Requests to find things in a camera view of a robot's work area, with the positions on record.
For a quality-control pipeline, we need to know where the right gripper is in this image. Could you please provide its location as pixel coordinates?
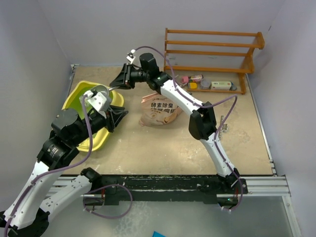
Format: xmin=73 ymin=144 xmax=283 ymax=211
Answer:
xmin=110 ymin=63 xmax=150 ymax=90

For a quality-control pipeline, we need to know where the silver metal scoop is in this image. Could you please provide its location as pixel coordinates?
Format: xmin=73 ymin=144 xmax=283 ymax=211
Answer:
xmin=79 ymin=85 xmax=117 ymax=113

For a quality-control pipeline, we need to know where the pink cat litter bag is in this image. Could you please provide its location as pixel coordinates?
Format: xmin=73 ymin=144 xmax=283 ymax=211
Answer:
xmin=139 ymin=93 xmax=182 ymax=126

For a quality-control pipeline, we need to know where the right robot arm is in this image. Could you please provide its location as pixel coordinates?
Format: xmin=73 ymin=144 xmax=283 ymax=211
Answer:
xmin=110 ymin=53 xmax=240 ymax=193

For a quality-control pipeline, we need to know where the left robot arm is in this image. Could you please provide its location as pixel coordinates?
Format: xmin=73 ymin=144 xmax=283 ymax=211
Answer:
xmin=0 ymin=106 xmax=128 ymax=237

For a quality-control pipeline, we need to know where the yellow green litter box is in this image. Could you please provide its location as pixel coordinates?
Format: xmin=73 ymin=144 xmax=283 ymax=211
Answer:
xmin=61 ymin=80 xmax=124 ymax=152

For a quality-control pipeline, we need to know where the green white box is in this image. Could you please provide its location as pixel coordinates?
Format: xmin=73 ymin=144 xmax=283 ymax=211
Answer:
xmin=211 ymin=81 xmax=232 ymax=90

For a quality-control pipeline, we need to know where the clear round jar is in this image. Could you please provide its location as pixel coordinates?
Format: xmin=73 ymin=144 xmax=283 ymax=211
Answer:
xmin=200 ymin=79 xmax=211 ymax=89

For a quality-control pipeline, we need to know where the orange wooden shelf rack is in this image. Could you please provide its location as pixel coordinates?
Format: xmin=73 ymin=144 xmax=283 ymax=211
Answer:
xmin=163 ymin=28 xmax=265 ymax=95

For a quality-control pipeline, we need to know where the grey ruler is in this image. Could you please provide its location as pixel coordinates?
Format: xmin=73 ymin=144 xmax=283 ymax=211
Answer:
xmin=218 ymin=115 xmax=228 ymax=140

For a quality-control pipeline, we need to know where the blue object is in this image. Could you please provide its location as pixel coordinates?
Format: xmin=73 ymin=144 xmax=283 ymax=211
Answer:
xmin=152 ymin=231 xmax=165 ymax=237

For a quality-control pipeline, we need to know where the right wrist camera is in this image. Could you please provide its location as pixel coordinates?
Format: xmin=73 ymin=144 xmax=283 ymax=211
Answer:
xmin=126 ymin=49 xmax=136 ymax=65

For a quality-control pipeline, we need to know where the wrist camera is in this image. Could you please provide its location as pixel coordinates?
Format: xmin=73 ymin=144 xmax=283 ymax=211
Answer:
xmin=126 ymin=49 xmax=136 ymax=65
xmin=85 ymin=90 xmax=112 ymax=112

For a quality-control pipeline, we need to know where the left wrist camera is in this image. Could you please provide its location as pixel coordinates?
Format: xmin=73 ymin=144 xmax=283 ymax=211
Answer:
xmin=85 ymin=90 xmax=112 ymax=112

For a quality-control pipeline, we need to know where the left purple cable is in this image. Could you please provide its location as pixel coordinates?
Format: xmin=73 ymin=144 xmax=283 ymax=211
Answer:
xmin=4 ymin=93 xmax=133 ymax=233

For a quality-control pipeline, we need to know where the purple cable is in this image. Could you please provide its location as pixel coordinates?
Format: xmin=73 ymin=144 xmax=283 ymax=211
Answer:
xmin=133 ymin=45 xmax=244 ymax=213
xmin=4 ymin=93 xmax=133 ymax=233

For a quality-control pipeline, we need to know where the black base frame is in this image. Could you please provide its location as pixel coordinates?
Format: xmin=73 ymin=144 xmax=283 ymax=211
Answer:
xmin=82 ymin=171 xmax=248 ymax=206

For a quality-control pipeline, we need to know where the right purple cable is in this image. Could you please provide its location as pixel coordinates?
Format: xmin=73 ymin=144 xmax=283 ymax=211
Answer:
xmin=133 ymin=45 xmax=244 ymax=213

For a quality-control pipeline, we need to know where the aluminium rail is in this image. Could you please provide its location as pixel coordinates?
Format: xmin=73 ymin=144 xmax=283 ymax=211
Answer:
xmin=245 ymin=176 xmax=290 ymax=197

